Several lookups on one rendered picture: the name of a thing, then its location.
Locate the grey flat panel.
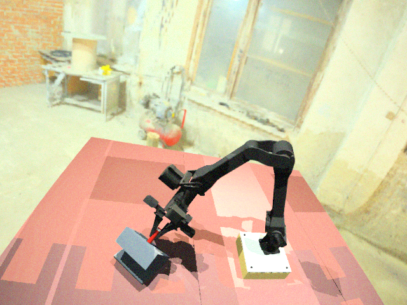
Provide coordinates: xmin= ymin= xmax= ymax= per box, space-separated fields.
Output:
xmin=113 ymin=227 xmax=170 ymax=284

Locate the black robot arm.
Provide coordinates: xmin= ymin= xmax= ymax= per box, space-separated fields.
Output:
xmin=159 ymin=140 xmax=295 ymax=255

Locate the dark red peg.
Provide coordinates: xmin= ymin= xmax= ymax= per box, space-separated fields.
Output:
xmin=147 ymin=227 xmax=162 ymax=243

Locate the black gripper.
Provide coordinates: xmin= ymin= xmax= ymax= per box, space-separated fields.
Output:
xmin=143 ymin=193 xmax=195 ymax=240

